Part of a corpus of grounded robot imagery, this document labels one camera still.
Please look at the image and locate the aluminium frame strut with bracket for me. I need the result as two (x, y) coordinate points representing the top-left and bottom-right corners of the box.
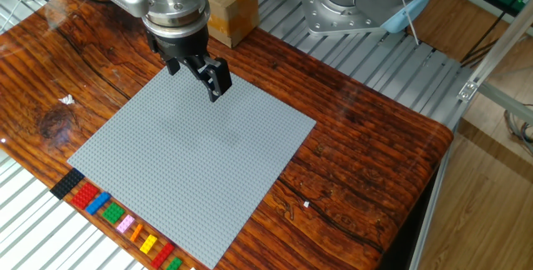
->
(456, 0), (533, 126)

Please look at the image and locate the white zip tie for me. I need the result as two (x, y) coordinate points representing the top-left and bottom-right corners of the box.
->
(401, 0), (420, 47)

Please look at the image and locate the thin orange Lego brick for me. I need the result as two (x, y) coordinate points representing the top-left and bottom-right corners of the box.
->
(129, 222), (144, 243)

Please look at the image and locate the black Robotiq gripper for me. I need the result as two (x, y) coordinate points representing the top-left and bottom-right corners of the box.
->
(145, 22), (233, 103)

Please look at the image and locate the wide red Lego plate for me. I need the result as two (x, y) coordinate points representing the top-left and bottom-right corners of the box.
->
(69, 182), (101, 211)

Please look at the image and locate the taped cardboard box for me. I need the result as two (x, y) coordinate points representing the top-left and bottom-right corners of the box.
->
(198, 0), (261, 49)

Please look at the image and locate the thin black floor cable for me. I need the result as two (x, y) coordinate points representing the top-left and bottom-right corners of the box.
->
(460, 10), (508, 66)

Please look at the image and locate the yellow Lego brick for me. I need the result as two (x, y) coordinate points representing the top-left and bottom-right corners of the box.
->
(139, 233), (159, 256)

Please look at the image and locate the square green Lego plate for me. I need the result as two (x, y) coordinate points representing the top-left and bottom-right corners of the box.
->
(101, 202), (127, 225)

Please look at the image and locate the large grey Lego baseplate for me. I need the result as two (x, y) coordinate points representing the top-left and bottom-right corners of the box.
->
(67, 63), (317, 270)

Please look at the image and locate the blue Lego brick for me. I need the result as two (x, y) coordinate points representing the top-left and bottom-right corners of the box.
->
(85, 191), (112, 216)

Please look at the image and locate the wood-grain table cover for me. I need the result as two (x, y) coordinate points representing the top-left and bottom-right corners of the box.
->
(0, 0), (455, 270)

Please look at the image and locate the pink Lego brick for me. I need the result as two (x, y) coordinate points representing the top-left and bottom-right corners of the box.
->
(115, 213), (137, 234)

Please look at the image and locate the silver wrist coupling ring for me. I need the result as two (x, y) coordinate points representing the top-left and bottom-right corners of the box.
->
(141, 0), (212, 38)

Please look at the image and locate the black Lego plate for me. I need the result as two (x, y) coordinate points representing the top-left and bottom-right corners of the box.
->
(49, 167), (86, 201)

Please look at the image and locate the long red Lego brick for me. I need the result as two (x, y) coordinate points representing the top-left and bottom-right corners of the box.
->
(149, 242), (176, 270)

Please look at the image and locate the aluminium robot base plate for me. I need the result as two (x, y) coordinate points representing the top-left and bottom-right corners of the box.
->
(298, 0), (417, 37)

